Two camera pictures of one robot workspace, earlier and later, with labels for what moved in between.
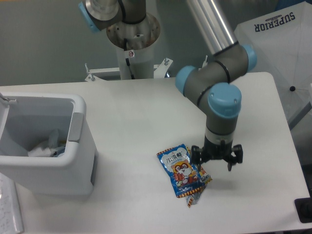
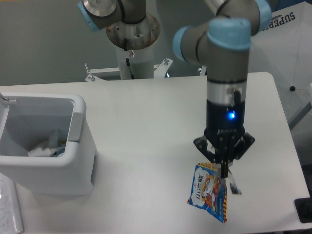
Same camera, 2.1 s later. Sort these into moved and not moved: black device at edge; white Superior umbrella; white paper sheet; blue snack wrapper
Moved: blue snack wrapper
Not moved: white Superior umbrella; white paper sheet; black device at edge
